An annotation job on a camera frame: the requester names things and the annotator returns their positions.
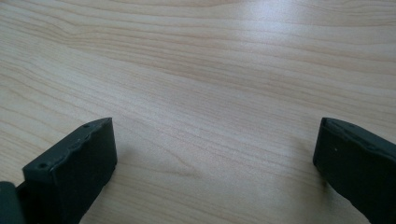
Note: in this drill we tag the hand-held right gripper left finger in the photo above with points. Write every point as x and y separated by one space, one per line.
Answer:
74 174

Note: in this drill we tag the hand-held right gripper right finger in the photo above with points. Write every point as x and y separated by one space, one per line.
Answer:
358 168

